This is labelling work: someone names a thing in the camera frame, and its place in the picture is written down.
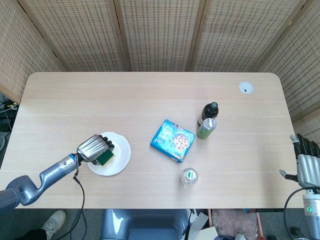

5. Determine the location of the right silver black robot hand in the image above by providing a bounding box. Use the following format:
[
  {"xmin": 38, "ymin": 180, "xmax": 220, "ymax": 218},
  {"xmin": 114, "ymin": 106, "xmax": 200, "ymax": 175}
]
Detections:
[{"xmin": 279, "ymin": 133, "xmax": 320, "ymax": 188}]

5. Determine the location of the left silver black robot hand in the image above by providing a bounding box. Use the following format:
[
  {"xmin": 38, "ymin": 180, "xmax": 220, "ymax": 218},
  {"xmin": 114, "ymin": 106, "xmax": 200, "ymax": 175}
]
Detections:
[{"xmin": 76, "ymin": 134, "xmax": 116, "ymax": 167}]

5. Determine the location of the green yellow sponge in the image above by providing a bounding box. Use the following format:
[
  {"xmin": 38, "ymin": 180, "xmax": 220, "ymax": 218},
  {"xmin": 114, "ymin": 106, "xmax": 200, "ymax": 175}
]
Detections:
[{"xmin": 96, "ymin": 150, "xmax": 116, "ymax": 168}]

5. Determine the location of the white round plate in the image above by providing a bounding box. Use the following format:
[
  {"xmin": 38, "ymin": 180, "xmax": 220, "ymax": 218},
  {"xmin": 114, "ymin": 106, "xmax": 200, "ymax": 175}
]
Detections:
[{"xmin": 87, "ymin": 131, "xmax": 132, "ymax": 177}]

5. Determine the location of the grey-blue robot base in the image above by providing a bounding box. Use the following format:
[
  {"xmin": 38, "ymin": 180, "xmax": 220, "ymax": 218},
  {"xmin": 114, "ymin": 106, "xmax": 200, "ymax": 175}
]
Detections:
[{"xmin": 99, "ymin": 208, "xmax": 191, "ymax": 240}]

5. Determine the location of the blue cookie box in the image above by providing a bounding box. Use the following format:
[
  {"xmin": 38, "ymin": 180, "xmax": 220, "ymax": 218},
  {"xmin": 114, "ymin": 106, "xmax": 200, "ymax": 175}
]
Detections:
[{"xmin": 149, "ymin": 118, "xmax": 197, "ymax": 164}]

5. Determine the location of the white sneaker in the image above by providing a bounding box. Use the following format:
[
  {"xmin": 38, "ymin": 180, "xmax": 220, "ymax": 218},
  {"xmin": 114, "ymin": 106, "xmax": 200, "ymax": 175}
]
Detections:
[{"xmin": 41, "ymin": 209, "xmax": 67, "ymax": 240}]

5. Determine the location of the pink fabric bag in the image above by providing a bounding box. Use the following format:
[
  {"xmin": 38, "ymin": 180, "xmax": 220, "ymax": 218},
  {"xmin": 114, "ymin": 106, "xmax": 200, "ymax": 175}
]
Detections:
[{"xmin": 212, "ymin": 209, "xmax": 260, "ymax": 238}]

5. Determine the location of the clear plastic water bottle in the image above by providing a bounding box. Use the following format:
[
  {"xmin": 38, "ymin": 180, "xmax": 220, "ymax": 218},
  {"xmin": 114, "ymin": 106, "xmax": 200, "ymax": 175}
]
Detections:
[{"xmin": 179, "ymin": 168, "xmax": 200, "ymax": 186}]

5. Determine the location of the black trouser leg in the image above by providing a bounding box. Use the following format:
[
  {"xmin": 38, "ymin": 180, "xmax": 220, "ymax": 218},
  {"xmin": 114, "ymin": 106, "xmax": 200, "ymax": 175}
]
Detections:
[{"xmin": 23, "ymin": 227, "xmax": 49, "ymax": 240}]

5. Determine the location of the woven rattan screen panel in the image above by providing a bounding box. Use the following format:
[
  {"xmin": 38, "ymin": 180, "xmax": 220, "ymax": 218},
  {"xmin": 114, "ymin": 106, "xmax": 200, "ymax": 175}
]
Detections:
[
  {"xmin": 17, "ymin": 0, "xmax": 130, "ymax": 73},
  {"xmin": 251, "ymin": 0, "xmax": 320, "ymax": 148},
  {"xmin": 186, "ymin": 0, "xmax": 312, "ymax": 73},
  {"xmin": 0, "ymin": 0, "xmax": 66, "ymax": 105},
  {"xmin": 113, "ymin": 0, "xmax": 207, "ymax": 73}
]

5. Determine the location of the green drink can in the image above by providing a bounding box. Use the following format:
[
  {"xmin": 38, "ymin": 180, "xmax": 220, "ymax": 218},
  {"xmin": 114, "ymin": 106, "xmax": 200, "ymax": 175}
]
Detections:
[{"xmin": 196, "ymin": 117, "xmax": 217, "ymax": 140}]

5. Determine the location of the dark brown glass bottle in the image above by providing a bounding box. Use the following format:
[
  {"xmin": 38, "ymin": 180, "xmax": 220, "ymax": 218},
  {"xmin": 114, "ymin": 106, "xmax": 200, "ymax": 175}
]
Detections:
[{"xmin": 196, "ymin": 101, "xmax": 220, "ymax": 128}]

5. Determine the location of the white power strip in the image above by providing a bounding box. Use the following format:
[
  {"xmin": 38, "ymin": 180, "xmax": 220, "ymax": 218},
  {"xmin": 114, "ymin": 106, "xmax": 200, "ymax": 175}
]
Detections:
[{"xmin": 186, "ymin": 209, "xmax": 198, "ymax": 224}]

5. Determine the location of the beige cardboard piece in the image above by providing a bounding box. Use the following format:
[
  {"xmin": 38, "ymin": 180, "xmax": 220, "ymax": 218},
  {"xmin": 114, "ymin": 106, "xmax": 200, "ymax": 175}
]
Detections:
[{"xmin": 189, "ymin": 225, "xmax": 220, "ymax": 240}]

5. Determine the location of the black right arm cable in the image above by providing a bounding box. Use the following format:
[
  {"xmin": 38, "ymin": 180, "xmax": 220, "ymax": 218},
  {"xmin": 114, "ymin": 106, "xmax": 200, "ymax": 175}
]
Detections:
[{"xmin": 283, "ymin": 186, "xmax": 307, "ymax": 240}]

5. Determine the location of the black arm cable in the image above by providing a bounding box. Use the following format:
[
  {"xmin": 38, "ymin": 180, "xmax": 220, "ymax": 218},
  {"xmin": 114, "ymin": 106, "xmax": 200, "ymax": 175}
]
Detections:
[
  {"xmin": 283, "ymin": 186, "xmax": 307, "ymax": 240},
  {"xmin": 56, "ymin": 153, "xmax": 88, "ymax": 240}
]

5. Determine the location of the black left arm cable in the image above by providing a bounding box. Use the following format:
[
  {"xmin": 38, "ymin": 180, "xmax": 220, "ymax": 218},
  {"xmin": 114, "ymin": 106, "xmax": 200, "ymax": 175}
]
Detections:
[{"xmin": 56, "ymin": 153, "xmax": 88, "ymax": 240}]

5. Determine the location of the blue floor cable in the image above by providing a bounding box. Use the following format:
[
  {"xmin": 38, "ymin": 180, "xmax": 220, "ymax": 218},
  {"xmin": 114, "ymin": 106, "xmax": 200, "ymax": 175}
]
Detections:
[{"xmin": 69, "ymin": 209, "xmax": 85, "ymax": 237}]

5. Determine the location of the tangled cables and equipment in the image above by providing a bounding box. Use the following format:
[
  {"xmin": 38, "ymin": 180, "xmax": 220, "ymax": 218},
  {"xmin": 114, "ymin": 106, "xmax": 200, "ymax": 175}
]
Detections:
[{"xmin": 0, "ymin": 93, "xmax": 20, "ymax": 135}]

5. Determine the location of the white cable grommet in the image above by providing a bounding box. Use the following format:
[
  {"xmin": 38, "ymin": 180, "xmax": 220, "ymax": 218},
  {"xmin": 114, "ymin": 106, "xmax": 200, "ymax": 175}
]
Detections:
[{"xmin": 238, "ymin": 81, "xmax": 255, "ymax": 94}]

